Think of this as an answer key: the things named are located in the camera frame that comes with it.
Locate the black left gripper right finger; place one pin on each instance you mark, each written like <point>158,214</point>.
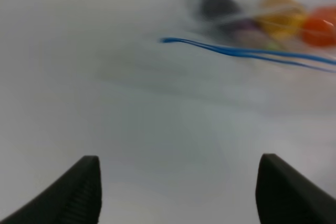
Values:
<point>283,195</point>

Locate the clear zip bag blue seal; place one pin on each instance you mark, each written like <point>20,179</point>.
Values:
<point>259,45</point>

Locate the purple toy eggplant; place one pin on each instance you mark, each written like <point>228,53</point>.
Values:
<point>227,17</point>

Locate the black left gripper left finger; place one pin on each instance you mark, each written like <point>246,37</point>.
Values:
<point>75,197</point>

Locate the yellow toy pear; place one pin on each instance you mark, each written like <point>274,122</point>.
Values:
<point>281,19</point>

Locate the orange toy fruit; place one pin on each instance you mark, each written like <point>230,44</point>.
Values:
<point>318,29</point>

